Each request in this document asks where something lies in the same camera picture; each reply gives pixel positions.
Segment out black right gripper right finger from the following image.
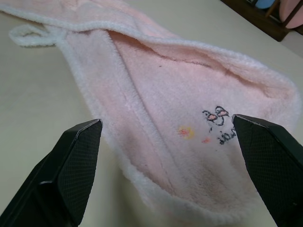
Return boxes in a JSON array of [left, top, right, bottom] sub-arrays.
[[232, 113, 303, 227]]

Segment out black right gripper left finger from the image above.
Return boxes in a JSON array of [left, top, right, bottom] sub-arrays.
[[0, 119, 103, 227]]

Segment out pink fluffy towel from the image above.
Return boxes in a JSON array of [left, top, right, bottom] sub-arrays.
[[0, 0, 303, 227]]

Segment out dark wooden dish rack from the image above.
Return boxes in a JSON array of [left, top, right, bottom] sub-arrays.
[[220, 0, 303, 43]]

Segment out pink plate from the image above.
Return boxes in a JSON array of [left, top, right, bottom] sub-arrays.
[[278, 0, 303, 30]]

